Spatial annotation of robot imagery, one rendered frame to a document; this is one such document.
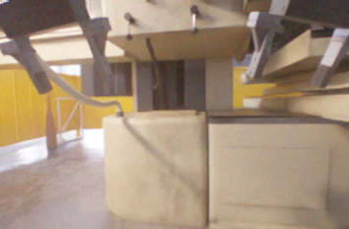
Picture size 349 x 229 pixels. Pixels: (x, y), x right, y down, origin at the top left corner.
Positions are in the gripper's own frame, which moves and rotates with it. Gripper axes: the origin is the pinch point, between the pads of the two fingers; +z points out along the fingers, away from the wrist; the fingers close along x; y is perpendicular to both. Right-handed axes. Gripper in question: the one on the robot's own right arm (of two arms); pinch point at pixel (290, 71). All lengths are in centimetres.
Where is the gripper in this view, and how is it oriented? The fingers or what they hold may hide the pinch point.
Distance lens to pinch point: 40.7
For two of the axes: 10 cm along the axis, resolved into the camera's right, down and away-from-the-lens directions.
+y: 0.6, 4.6, -8.9
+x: 9.9, 1.0, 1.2
